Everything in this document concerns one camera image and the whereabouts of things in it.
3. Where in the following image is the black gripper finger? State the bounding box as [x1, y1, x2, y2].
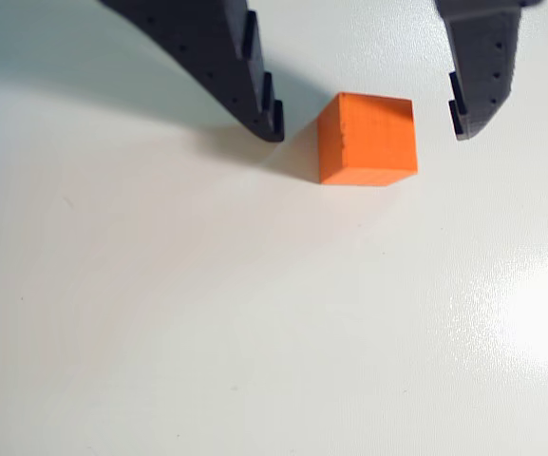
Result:
[100, 0, 286, 143]
[433, 0, 548, 141]

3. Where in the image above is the orange cube block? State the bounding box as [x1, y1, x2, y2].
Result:
[317, 91, 420, 187]

